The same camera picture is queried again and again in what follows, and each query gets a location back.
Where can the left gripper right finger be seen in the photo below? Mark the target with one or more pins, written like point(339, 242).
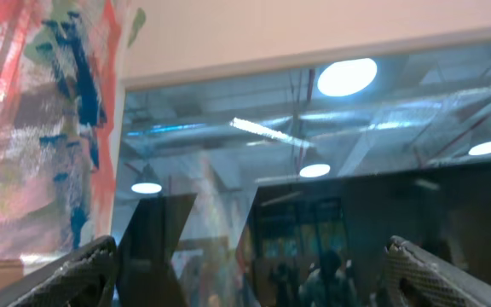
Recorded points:
point(415, 277)

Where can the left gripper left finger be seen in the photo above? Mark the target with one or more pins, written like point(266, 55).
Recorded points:
point(85, 277)

